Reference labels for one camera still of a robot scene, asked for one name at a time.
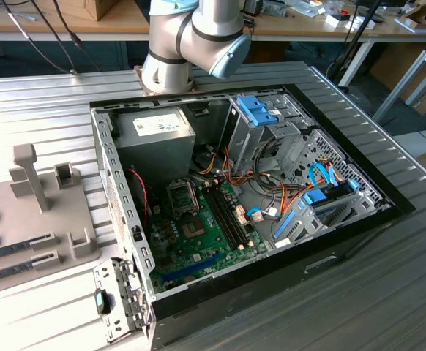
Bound CPU socket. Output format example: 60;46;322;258
179;216;207;241

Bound metal socket cover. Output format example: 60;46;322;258
165;178;201;220

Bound black RAM slot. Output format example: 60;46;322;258
212;178;256;248
202;182;246;252

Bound silver metal drive cage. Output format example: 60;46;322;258
218;93;316;182

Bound grey power supply unit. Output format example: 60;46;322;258
113;105;198;184

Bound green motherboard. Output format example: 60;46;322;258
145;178;269;294

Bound blue expansion slot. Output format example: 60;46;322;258
160;252;223;282

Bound hard disk in blue carrier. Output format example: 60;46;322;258
301;178;360;208

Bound grey metal disk bay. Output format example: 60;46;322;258
271;188;393;246

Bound black open PC case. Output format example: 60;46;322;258
88;83;417;351

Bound grey parts rack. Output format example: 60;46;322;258
0;143;102;293

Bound wooden desk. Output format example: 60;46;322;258
0;0;152;42
251;0;426;88

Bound black blue case latch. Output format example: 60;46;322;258
94;288;111;314

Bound grey metal box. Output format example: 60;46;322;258
262;0;289;16

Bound black tripod stand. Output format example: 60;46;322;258
325;0;378;88

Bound flat white box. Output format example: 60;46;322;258
344;18;377;31

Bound dark RAM stick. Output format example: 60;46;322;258
0;260;37;286
0;239;34;261

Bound open cardboard box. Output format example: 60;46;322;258
405;1;426;23

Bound yellow black power wires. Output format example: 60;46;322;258
193;144;221;180

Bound blue wire beige plug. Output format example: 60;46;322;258
247;206;278;223

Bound orange red wire bundle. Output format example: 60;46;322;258
222;146;309;220

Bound red black twisted wire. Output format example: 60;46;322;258
127;166;154;219

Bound blue plastic drive bracket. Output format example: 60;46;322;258
236;94;283;126

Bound blue plastic rail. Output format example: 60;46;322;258
273;211;297;238

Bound light blue data wire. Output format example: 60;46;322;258
307;160;343;191

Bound grey cable white plug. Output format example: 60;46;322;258
0;0;78;76

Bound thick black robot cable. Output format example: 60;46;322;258
50;0;102;74

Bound aluminium profile frame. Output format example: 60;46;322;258
372;49;426;125

